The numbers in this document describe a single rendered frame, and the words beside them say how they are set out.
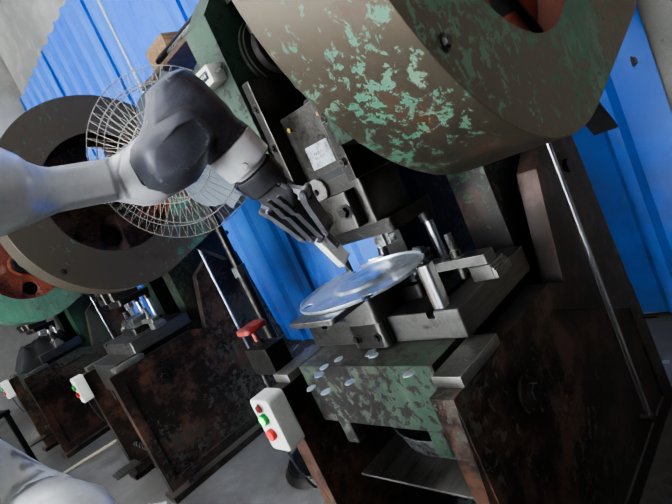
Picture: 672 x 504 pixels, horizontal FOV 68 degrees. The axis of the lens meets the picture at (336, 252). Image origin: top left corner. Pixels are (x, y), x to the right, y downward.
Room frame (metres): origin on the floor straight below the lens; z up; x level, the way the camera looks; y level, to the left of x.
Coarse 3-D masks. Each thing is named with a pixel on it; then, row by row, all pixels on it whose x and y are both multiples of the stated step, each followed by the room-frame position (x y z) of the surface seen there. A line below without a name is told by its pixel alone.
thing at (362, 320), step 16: (368, 304) 0.97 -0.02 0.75; (384, 304) 0.99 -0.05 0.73; (304, 320) 0.95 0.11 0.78; (320, 320) 0.90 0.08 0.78; (336, 320) 0.88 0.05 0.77; (352, 320) 1.02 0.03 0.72; (368, 320) 0.98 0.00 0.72; (384, 320) 0.98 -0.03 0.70; (368, 336) 1.00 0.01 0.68; (384, 336) 0.97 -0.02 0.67
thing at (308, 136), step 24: (288, 120) 1.10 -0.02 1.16; (312, 120) 1.05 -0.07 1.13; (312, 144) 1.07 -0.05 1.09; (312, 168) 1.10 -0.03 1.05; (336, 168) 1.05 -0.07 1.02; (384, 168) 1.07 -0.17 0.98; (336, 192) 1.07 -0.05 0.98; (360, 192) 1.02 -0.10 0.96; (384, 192) 1.05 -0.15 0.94; (336, 216) 1.05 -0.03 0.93; (360, 216) 1.02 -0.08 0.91; (384, 216) 1.03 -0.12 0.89
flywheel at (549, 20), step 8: (488, 0) 0.84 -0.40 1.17; (520, 0) 0.93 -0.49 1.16; (528, 0) 0.95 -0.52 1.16; (536, 0) 0.98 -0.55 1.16; (544, 0) 0.97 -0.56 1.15; (552, 0) 0.96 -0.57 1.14; (560, 0) 0.95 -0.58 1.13; (528, 8) 0.94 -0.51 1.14; (536, 8) 0.97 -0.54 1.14; (544, 8) 0.96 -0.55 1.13; (552, 8) 0.95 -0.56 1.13; (560, 8) 0.94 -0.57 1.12; (512, 16) 0.90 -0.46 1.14; (536, 16) 0.96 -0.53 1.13; (544, 16) 0.95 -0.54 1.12; (552, 16) 0.94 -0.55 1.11; (520, 24) 0.90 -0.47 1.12; (544, 24) 0.94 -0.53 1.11; (552, 24) 0.93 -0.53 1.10
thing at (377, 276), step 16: (384, 256) 1.16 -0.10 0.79; (400, 256) 1.11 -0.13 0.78; (352, 272) 1.18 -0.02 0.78; (368, 272) 1.07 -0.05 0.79; (384, 272) 1.01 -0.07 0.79; (400, 272) 0.97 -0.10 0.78; (320, 288) 1.15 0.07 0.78; (336, 288) 1.09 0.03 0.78; (352, 288) 1.00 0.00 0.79; (368, 288) 0.96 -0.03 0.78; (384, 288) 0.90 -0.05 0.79; (304, 304) 1.07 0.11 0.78; (320, 304) 1.01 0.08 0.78; (336, 304) 0.95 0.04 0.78; (352, 304) 0.90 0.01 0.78
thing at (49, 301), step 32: (0, 256) 3.38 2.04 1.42; (0, 288) 3.32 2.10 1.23; (32, 288) 3.61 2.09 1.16; (0, 320) 3.19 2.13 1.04; (32, 320) 3.30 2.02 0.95; (64, 320) 3.94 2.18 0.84; (96, 320) 3.74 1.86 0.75; (64, 352) 3.59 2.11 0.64; (96, 352) 3.66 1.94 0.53; (0, 384) 3.64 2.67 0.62; (32, 384) 3.34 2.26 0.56; (64, 384) 3.47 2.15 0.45; (32, 416) 3.68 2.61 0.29; (64, 416) 3.40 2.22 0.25; (96, 416) 3.52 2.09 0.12; (64, 448) 3.33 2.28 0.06
